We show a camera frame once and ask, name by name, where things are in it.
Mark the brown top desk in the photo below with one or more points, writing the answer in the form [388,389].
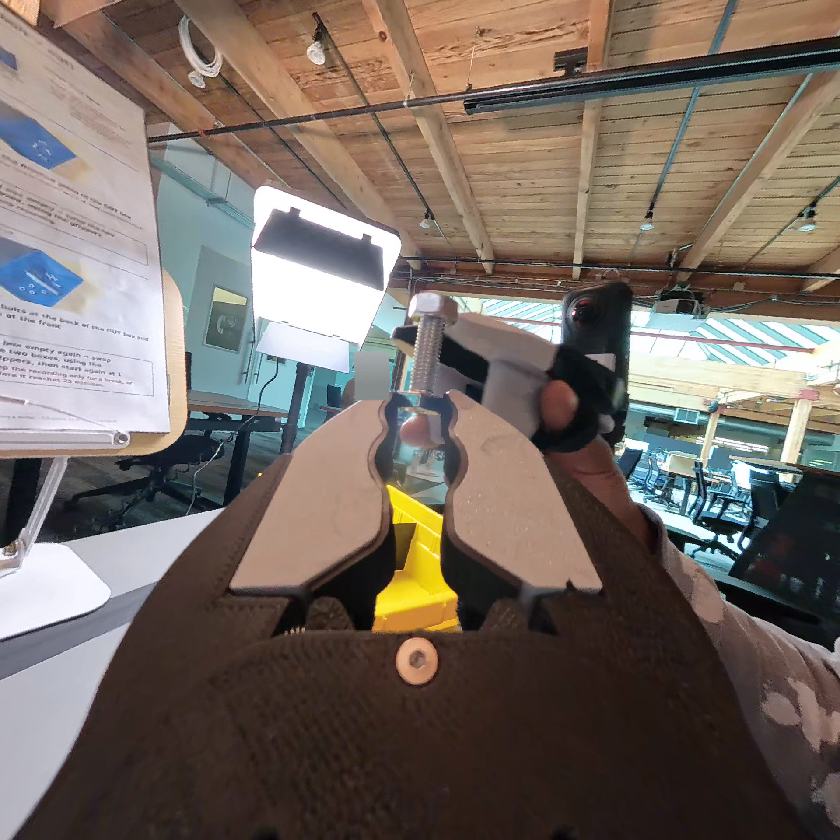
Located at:
[223,400]

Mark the person's right forearm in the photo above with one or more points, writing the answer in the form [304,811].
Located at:
[787,689]

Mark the black mesh office chair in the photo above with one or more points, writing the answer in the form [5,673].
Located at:
[787,544]

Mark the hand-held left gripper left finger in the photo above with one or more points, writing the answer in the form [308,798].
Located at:
[315,512]

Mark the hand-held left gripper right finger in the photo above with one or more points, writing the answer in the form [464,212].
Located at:
[518,518]

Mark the yellow plastic bin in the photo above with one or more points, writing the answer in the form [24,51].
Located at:
[420,590]

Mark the printed instruction sheet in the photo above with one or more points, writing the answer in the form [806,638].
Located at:
[79,197]

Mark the row of black office chairs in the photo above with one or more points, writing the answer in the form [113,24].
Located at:
[715,499]

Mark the ceiling projector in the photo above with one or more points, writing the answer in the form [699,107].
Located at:
[676,308]

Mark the person's right hand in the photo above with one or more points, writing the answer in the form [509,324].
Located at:
[604,479]

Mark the studio light panel on stand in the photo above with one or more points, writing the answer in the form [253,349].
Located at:
[308,295]

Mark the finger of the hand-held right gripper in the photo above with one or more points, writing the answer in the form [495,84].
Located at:
[505,341]
[405,338]

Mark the grey door with dark window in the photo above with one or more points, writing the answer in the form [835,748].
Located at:
[226,321]

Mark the grey bin divider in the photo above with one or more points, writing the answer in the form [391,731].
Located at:
[403,544]

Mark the steel hex bolt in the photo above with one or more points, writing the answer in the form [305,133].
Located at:
[426,358]

